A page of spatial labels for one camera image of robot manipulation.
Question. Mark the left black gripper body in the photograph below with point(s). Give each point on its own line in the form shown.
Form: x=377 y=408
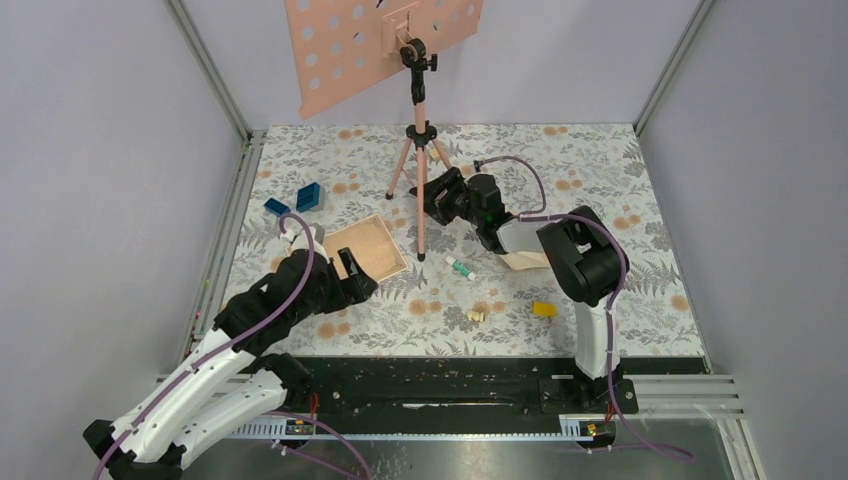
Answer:
x=333 y=295

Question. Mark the cream chess knight piece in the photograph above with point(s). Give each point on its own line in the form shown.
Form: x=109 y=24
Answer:
x=476 y=316

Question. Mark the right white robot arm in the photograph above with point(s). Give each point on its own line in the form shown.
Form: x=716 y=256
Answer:
x=585 y=259

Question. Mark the tan paper envelope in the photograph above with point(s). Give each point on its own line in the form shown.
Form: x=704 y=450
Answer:
x=524 y=260

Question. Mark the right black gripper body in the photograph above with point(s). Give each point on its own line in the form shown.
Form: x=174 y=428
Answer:
x=474 y=215

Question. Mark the small blue toy brick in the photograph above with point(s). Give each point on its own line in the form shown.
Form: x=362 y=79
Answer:
x=276 y=207

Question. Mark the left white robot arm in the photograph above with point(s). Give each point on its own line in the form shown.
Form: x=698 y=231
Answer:
x=231 y=377

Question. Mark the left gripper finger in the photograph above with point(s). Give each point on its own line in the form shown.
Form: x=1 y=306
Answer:
x=348 y=260
x=358 y=286

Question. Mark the beige lined letter paper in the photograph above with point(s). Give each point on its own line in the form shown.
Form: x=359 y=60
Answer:
x=372 y=245

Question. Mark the large blue toy brick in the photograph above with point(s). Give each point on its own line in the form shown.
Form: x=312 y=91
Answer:
x=310 y=198

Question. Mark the pink perforated music stand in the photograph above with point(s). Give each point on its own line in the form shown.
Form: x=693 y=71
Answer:
x=342 y=48

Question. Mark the yellow toy brick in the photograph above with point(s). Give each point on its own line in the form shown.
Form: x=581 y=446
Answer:
x=544 y=309

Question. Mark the floral patterned table mat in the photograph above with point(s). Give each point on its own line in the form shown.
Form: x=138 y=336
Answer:
x=422 y=311

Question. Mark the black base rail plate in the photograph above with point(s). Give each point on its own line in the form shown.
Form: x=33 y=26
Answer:
x=474 y=395

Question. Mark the green white glue stick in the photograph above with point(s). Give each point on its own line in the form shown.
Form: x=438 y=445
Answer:
x=460 y=268

